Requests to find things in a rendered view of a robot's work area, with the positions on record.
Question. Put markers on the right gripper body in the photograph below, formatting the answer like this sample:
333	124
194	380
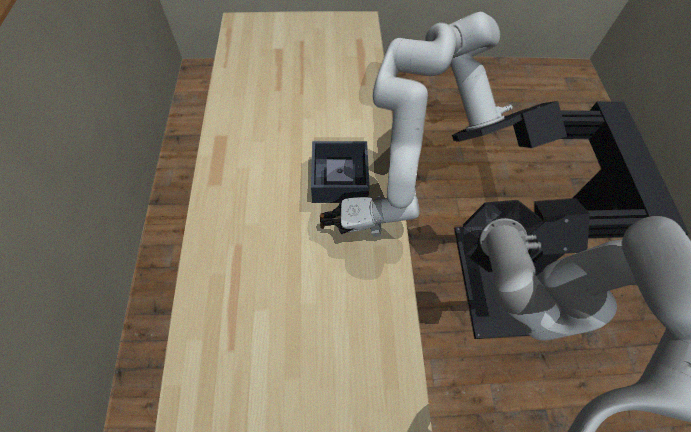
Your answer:
357	213

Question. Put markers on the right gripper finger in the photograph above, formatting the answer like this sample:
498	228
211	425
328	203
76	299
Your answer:
336	222
334	213

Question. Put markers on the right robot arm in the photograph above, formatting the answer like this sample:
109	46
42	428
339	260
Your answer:
408	101

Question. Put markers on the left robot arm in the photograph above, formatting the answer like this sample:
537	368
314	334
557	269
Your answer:
659	256

